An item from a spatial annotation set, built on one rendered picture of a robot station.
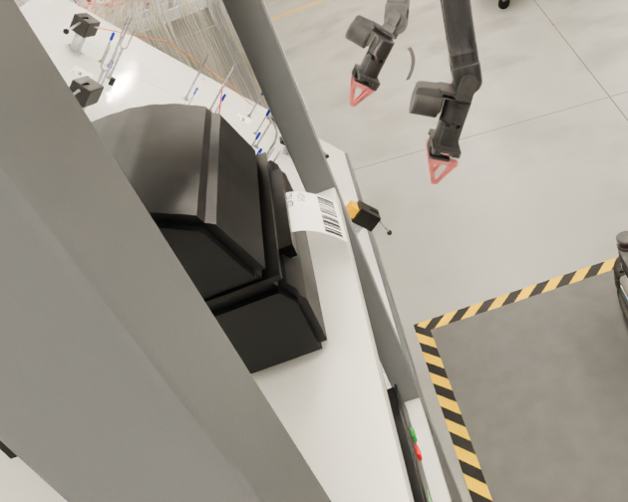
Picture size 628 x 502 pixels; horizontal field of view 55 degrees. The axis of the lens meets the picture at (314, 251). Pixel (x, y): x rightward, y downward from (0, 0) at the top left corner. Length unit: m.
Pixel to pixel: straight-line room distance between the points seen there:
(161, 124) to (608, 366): 1.98
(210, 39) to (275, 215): 1.80
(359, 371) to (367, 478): 0.09
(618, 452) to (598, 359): 0.37
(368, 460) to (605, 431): 1.78
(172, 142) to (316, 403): 0.25
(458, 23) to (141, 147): 0.89
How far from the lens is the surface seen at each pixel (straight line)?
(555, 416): 2.22
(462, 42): 1.32
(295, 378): 0.50
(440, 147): 1.39
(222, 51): 2.32
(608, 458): 2.13
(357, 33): 1.72
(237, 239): 0.44
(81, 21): 1.64
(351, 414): 0.46
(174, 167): 0.49
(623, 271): 2.31
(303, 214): 0.53
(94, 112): 1.44
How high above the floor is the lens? 1.81
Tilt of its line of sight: 34 degrees down
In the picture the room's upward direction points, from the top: 25 degrees counter-clockwise
